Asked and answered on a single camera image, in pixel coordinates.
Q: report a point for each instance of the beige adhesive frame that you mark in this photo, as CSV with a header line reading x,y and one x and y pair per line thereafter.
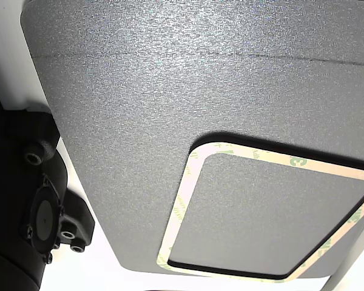
x,y
182,197

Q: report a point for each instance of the gray flat box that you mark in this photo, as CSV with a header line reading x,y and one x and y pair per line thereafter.
x,y
176,100

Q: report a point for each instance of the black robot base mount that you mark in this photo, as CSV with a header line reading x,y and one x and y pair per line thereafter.
x,y
79,215

